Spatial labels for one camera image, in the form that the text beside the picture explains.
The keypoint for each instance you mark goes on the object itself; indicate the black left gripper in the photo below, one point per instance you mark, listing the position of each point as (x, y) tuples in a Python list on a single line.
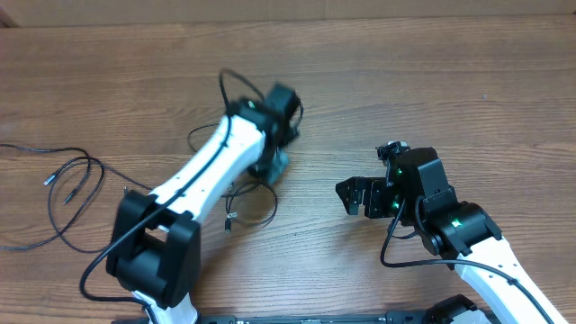
[(276, 166)]

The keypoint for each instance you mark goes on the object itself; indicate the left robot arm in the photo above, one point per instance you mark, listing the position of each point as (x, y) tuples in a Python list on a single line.
[(157, 236)]

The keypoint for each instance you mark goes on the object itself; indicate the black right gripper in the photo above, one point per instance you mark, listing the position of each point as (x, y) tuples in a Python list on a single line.
[(372, 198)]

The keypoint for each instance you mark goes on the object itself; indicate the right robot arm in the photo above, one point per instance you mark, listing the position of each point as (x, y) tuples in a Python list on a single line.
[(461, 235)]

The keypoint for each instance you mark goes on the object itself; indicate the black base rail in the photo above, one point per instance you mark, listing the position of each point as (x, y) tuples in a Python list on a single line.
[(456, 309)]

